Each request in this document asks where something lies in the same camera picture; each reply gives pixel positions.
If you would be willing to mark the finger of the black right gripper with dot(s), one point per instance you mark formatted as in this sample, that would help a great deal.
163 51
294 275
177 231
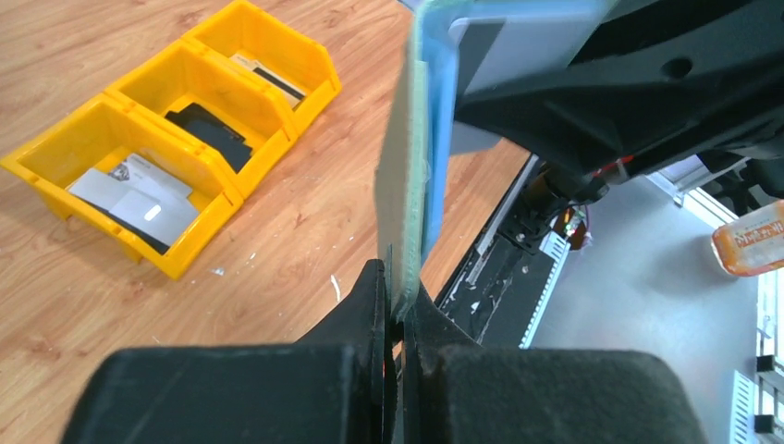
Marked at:
655 83

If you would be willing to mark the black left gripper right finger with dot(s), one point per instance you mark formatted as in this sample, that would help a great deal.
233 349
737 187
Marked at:
457 391

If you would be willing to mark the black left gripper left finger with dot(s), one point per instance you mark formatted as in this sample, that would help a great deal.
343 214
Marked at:
333 385

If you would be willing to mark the white printed card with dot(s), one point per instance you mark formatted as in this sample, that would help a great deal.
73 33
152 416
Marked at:
485 48

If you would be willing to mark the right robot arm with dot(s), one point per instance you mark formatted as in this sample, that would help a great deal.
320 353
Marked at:
556 189

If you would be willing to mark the yellow bin with black card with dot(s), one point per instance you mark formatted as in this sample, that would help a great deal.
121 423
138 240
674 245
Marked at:
244 125

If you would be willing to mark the white cards in bin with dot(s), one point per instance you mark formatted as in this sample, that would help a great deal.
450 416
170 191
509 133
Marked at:
142 198

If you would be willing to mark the beige card in bin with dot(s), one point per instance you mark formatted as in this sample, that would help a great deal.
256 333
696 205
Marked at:
293 94

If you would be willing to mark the black card in bin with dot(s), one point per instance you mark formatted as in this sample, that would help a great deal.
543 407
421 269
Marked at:
205 126

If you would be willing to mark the yellow bin with white cards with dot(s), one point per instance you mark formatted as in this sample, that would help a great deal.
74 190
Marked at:
102 133

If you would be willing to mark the orange snack packet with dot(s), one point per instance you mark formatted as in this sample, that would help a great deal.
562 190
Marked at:
753 244

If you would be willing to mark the yellow bin far end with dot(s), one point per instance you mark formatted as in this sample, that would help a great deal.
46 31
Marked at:
243 27

